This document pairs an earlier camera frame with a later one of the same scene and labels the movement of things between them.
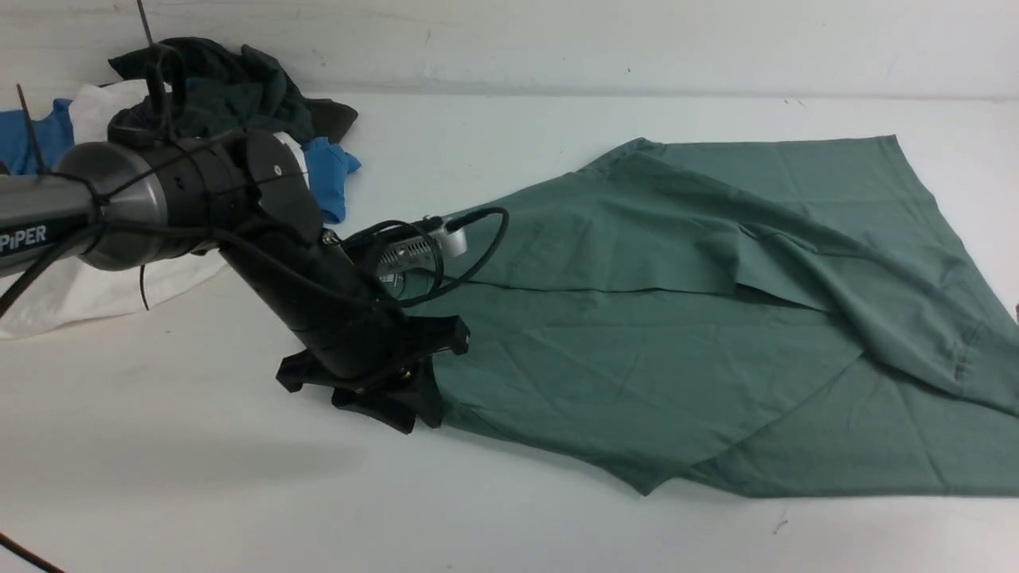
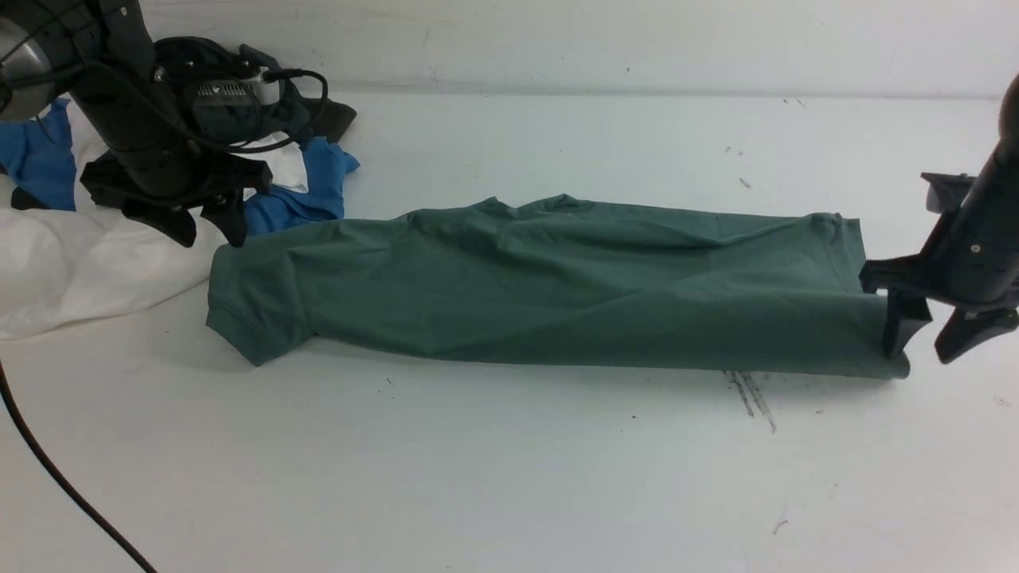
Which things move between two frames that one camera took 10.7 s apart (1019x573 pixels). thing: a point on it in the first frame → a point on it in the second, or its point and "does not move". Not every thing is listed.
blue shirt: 29,138 does not move
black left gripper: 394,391 → 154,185
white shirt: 64,295 does not move
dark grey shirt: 199,88 does not move
